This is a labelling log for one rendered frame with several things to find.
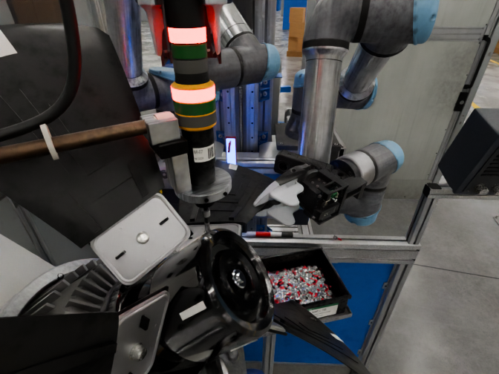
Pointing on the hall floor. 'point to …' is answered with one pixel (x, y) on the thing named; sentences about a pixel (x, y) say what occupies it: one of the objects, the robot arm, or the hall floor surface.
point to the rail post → (385, 311)
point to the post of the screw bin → (268, 354)
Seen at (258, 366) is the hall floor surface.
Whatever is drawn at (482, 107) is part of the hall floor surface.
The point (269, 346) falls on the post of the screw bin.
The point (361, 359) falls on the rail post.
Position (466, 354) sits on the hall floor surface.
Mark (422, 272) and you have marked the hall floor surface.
